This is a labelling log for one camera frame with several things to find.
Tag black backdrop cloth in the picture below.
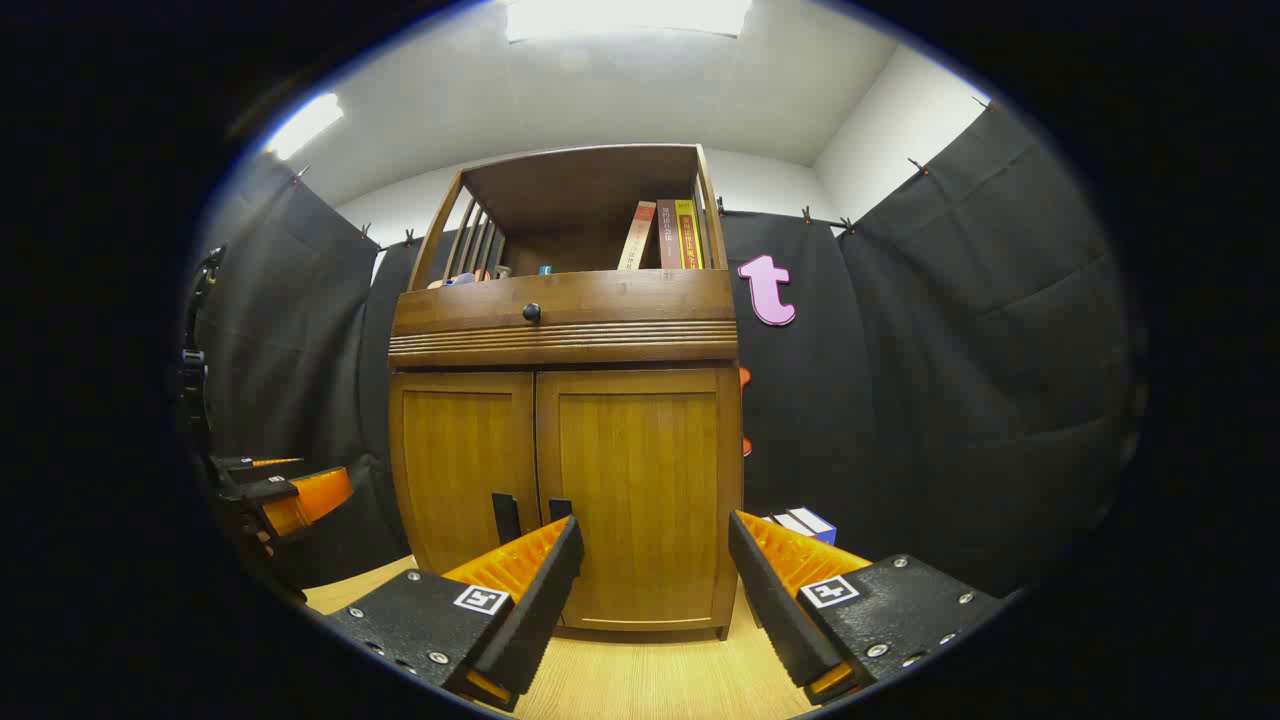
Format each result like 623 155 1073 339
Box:
195 100 1141 601

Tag wooden shoe cabinet door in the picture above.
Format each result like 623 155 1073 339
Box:
390 372 541 576
535 368 741 633

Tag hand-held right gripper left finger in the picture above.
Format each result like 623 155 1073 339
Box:
320 515 586 713

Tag tan red book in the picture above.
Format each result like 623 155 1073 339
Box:
617 201 658 271

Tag blue book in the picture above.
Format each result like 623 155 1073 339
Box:
790 507 839 546

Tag wooden double-door shoe cabinet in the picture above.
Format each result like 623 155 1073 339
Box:
388 143 746 643

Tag dark red book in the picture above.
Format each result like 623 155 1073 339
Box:
656 199 683 270

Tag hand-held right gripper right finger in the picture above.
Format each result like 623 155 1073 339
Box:
728 510 1006 706

